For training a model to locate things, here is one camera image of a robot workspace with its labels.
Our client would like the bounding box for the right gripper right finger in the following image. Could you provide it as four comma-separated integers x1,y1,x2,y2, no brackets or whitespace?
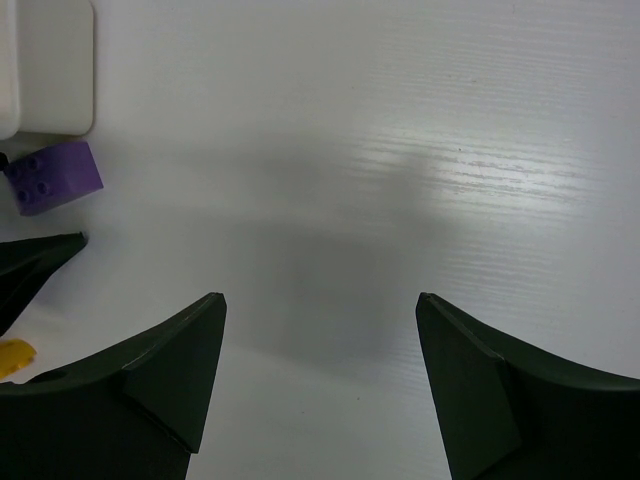
416,293,639,479

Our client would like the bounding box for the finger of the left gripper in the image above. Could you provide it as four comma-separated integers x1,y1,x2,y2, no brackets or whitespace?
1,232,88,335

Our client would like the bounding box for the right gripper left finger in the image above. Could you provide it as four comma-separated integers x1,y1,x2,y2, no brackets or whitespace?
1,293,227,479

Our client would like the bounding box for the purple lego brick lone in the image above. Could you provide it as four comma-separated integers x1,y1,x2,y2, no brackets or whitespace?
2,141,104,216

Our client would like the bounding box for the yellow lego brick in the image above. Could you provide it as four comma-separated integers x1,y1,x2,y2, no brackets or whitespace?
0,339,37,379

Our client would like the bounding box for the white three-compartment tray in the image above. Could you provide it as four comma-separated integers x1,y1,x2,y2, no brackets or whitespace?
1,1,95,140

